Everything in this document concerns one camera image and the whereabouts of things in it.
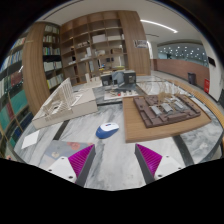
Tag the red fire extinguisher box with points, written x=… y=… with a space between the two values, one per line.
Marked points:
x=206 y=85

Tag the white paper sheet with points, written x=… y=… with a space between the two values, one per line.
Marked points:
x=30 y=139

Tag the grey building model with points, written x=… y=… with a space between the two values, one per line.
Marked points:
x=120 y=78

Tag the left bookshelf with books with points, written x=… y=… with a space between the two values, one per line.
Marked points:
x=31 y=70

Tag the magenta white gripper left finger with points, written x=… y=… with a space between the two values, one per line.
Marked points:
x=76 y=167

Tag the ceiling light strip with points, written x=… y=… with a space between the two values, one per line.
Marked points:
x=160 y=25

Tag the wire frame model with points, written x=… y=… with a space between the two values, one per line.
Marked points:
x=157 y=87

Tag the white architectural model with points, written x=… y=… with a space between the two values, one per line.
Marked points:
x=65 y=104

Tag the brown architectural model on board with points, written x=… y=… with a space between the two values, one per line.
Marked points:
x=144 y=120

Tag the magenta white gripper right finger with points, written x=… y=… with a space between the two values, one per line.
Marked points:
x=153 y=165

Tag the wooden bookshelf wall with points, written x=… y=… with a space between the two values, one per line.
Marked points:
x=102 y=42

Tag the dark trash bin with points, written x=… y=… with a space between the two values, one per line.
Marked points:
x=192 y=78

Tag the blue white computer mouse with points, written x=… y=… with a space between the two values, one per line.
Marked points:
x=106 y=130

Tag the printed mouse pad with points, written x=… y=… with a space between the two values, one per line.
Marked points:
x=58 y=149

